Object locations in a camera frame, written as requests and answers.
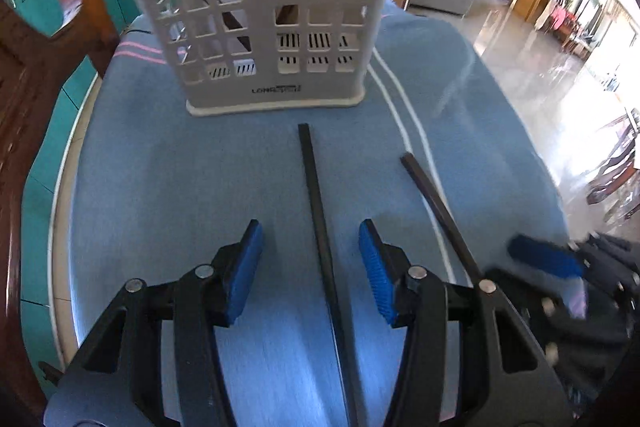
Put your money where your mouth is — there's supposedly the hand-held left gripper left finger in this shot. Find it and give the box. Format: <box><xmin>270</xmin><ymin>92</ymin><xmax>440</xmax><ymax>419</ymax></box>
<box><xmin>44</xmin><ymin>219</ymin><xmax>266</xmax><ymax>427</ymax></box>

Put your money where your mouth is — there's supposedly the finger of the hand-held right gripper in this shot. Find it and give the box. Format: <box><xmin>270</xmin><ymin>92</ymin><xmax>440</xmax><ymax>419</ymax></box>
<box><xmin>487</xmin><ymin>267</ymin><xmax>627</xmax><ymax>339</ymax></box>
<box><xmin>506</xmin><ymin>233</ymin><xmax>587</xmax><ymax>281</ymax></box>

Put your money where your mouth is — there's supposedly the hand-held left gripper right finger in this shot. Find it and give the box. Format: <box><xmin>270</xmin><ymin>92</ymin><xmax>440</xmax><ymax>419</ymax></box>
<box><xmin>358</xmin><ymin>219</ymin><xmax>573</xmax><ymax>427</ymax></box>

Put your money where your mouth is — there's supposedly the square black chopstick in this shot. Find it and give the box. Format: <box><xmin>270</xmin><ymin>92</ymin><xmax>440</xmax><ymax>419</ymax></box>
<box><xmin>297</xmin><ymin>123</ymin><xmax>361</xmax><ymax>427</ymax></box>

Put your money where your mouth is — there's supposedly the dark brown chopstick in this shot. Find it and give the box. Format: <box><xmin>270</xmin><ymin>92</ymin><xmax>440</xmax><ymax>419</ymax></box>
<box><xmin>400</xmin><ymin>153</ymin><xmax>483</xmax><ymax>284</ymax></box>

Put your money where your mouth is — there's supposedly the beige plastic chopstick holder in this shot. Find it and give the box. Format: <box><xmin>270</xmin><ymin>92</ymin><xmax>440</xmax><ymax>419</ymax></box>
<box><xmin>102</xmin><ymin>0</ymin><xmax>407</xmax><ymax>118</ymax></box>

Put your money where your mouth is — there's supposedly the plain wooden chair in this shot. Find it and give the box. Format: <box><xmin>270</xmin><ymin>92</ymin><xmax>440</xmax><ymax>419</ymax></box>
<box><xmin>582</xmin><ymin>107</ymin><xmax>640</xmax><ymax>224</ymax></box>

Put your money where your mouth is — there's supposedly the blue striped towel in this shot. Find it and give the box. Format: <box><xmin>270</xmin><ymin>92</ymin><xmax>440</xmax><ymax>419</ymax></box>
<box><xmin>42</xmin><ymin>4</ymin><xmax>571</xmax><ymax>427</ymax></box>

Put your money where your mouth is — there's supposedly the row of dining chairs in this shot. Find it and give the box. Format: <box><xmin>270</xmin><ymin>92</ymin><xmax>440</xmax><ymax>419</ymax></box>
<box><xmin>535</xmin><ymin>0</ymin><xmax>602</xmax><ymax>54</ymax></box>

